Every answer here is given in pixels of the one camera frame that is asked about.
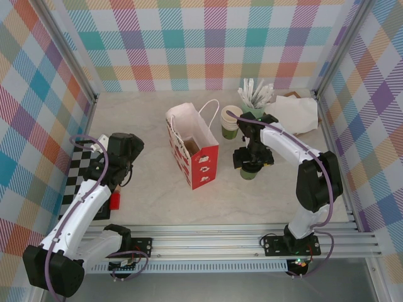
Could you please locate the stack of green paper cups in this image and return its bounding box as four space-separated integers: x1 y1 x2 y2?
220 106 244 140

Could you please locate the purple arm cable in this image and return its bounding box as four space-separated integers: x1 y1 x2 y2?
43 134 150 298
228 113 335 279

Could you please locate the grey aluminium frame post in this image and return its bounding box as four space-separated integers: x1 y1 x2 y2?
33 0 99 104
314 0 376 102

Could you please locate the grey aluminium side rail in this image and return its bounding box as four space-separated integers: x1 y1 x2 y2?
314 91 360 234
56 94 99 237

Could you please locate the black controller with LED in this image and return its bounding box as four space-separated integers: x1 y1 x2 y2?
288 257 309 277

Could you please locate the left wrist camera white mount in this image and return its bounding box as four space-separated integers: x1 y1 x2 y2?
91 133 109 154

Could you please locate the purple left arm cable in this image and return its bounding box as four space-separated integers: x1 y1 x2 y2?
43 134 150 298

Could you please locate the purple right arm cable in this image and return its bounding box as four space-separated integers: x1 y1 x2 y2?
228 113 335 279

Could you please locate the red white paper gift bag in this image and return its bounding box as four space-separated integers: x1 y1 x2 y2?
166 99 220 191

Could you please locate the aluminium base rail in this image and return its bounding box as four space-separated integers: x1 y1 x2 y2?
33 223 384 261

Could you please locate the black grey checkerboard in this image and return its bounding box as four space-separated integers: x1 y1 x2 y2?
58 140 111 221

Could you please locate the white slotted cable tray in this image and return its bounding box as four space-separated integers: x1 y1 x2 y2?
49 262 290 274

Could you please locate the mint green holder cup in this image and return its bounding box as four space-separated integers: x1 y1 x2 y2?
241 103 266 122

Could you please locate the white paper napkin stack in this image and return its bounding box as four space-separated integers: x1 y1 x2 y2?
273 95 319 138

